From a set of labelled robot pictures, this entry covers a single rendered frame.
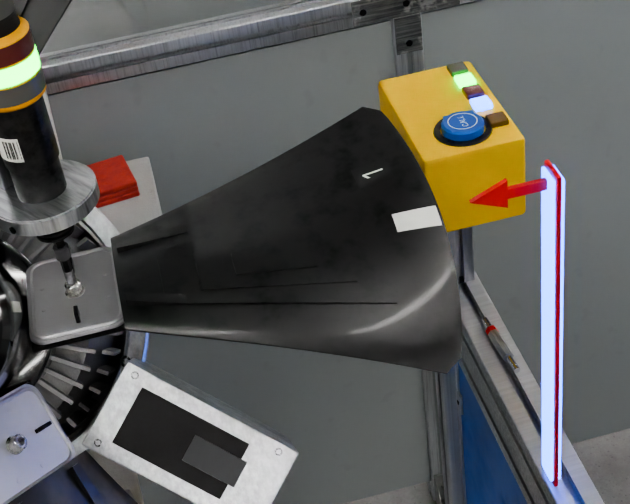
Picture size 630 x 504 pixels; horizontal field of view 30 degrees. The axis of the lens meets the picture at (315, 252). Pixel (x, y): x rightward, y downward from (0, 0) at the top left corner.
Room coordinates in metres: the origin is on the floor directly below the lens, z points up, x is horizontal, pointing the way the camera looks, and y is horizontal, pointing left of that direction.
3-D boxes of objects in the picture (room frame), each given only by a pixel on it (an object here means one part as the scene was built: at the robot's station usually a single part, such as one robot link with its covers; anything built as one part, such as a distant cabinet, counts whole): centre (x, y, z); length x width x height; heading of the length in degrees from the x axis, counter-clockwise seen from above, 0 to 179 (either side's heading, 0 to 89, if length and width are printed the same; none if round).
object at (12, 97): (0.65, 0.17, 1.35); 0.04 x 0.04 x 0.01
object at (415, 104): (0.99, -0.15, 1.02); 0.16 x 0.10 x 0.11; 8
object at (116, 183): (1.26, 0.25, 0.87); 0.08 x 0.08 x 0.02; 14
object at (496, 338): (0.86, -0.17, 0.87); 0.08 x 0.01 x 0.01; 11
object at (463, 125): (0.94, -0.15, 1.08); 0.04 x 0.04 x 0.02
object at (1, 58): (0.65, 0.17, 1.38); 0.04 x 0.04 x 0.01
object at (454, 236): (0.99, -0.15, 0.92); 0.03 x 0.03 x 0.12; 8
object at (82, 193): (0.65, 0.17, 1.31); 0.09 x 0.07 x 0.10; 43
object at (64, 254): (0.65, 0.17, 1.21); 0.01 x 0.01 x 0.05
